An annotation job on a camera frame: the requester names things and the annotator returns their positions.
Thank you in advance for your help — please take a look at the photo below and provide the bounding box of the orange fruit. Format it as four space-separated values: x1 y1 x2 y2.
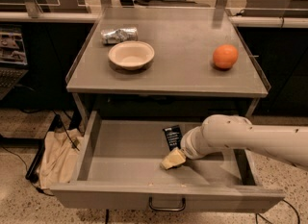
213 44 239 69

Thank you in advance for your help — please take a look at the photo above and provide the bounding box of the black floor cable right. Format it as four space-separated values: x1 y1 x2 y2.
255 198 301 224

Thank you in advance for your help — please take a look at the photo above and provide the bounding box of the dark blue snack bar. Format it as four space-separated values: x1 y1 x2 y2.
163 125 182 151

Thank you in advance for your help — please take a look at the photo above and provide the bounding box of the grey open drawer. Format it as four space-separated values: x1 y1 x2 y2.
51 112 284 213

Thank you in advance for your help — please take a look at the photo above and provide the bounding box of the black drawer handle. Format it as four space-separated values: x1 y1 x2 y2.
148 197 186 212

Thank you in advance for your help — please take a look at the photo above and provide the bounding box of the cream paper bowl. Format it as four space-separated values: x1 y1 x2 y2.
108 41 155 70

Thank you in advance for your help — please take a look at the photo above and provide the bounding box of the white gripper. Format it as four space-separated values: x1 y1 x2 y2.
161 127 207 170

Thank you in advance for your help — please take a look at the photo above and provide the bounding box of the crumpled silver foil bag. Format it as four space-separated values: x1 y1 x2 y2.
101 27 138 45

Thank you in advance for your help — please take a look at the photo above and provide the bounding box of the beige cloth bag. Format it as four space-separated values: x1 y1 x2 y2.
38 129 83 189

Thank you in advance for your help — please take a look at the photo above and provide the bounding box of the black floor cable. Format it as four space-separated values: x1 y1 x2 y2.
0 83 81 197
255 198 301 224

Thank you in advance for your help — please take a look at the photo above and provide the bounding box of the laptop computer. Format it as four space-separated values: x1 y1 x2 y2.
0 24 28 100

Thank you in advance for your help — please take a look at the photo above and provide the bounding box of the grey counter cabinet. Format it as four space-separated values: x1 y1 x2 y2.
67 7 269 120

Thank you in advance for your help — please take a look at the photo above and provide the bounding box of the black floor cable left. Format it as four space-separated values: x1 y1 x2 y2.
0 83 81 197

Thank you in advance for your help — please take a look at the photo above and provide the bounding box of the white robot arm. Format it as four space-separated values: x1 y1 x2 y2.
161 114 308 170

